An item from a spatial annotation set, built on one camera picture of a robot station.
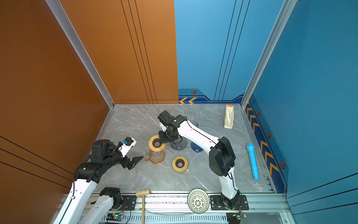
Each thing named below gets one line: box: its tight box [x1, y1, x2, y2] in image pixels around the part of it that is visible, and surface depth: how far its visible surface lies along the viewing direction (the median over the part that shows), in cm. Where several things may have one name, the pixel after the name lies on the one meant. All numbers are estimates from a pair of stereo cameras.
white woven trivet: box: [187, 188, 211, 214], surface depth 74 cm
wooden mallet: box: [135, 189, 151, 224], surface depth 77 cm
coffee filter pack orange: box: [223, 104, 235, 129], surface depth 104 cm
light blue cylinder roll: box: [246, 142, 260, 181], surface depth 88 cm
